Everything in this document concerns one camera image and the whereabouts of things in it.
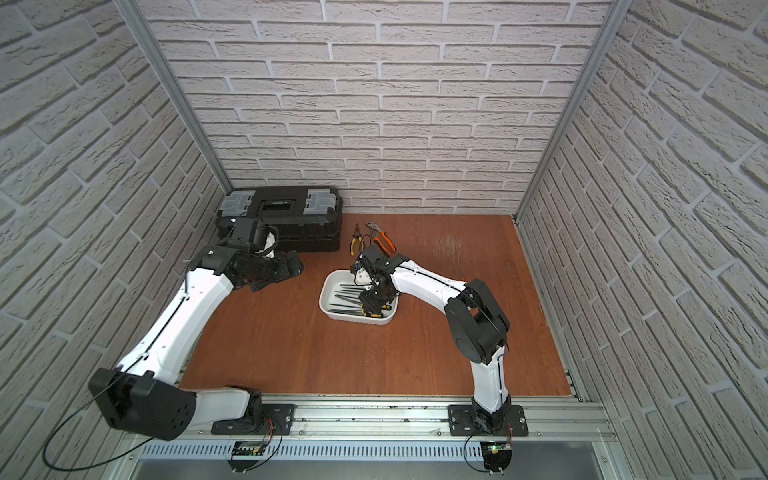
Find file yellow black handle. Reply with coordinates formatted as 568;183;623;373
333;287;363;302
329;306;365;317

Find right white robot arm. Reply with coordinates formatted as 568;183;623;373
350;246;511;434

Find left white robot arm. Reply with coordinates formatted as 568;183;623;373
88;218;303;441

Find white rectangular storage box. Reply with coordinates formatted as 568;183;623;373
318;270;398;325

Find black plastic toolbox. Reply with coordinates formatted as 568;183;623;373
215;186;343;253

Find left controller board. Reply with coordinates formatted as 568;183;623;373
228;441;273;473

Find controller board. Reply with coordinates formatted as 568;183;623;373
480;442;513;474
228;441;273;473

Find right controller board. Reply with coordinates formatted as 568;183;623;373
480;442;513;474

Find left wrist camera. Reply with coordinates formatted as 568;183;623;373
248;219;278;257

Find orange handled pliers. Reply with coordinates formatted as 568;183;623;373
366;222;397;257

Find yellow handled pliers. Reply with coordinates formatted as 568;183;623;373
349;224;365;257

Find aluminium mounting rail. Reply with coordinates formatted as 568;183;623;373
161;394;619;445

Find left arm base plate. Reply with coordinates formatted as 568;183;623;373
211;403;296;436

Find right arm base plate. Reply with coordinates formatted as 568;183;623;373
447;404;529;438

